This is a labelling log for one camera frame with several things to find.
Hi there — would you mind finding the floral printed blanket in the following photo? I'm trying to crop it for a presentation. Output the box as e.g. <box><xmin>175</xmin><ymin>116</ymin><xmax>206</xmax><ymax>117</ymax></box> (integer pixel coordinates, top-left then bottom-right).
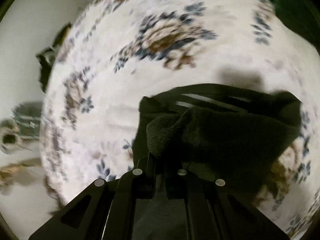
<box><xmin>39</xmin><ymin>0</ymin><xmax>320</xmax><ymax>239</ymax></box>

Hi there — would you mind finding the dark object beside bed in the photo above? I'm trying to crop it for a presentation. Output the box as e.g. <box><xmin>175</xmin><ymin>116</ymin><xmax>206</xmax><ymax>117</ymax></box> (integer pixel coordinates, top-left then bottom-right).
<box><xmin>36</xmin><ymin>22</ymin><xmax>72</xmax><ymax>93</ymax></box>

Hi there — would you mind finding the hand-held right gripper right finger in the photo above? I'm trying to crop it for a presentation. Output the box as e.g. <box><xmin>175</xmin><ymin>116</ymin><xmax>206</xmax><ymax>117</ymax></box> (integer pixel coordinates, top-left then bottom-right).
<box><xmin>164</xmin><ymin>160</ymin><xmax>290</xmax><ymax>240</ymax></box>

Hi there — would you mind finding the brown object on floor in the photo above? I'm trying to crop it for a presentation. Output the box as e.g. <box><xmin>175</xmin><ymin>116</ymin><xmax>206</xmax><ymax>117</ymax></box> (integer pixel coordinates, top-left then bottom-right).
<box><xmin>0</xmin><ymin>162</ymin><xmax>42</xmax><ymax>188</ymax></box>

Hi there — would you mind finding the dark green cloth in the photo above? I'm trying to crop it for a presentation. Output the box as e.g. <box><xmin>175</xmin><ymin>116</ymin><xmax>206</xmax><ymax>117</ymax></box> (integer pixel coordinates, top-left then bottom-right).
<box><xmin>262</xmin><ymin>0</ymin><xmax>320</xmax><ymax>53</ymax></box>

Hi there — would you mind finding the black knit garment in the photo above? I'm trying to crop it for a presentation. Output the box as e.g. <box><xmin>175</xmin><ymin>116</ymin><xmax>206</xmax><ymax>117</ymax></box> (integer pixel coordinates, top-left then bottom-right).
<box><xmin>132</xmin><ymin>83</ymin><xmax>302</xmax><ymax>203</ymax></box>

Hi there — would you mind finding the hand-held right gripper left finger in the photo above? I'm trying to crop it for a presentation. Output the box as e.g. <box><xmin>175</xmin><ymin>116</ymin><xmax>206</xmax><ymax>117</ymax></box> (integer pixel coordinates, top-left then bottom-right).
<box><xmin>28</xmin><ymin>155</ymin><xmax>157</xmax><ymax>240</ymax></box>

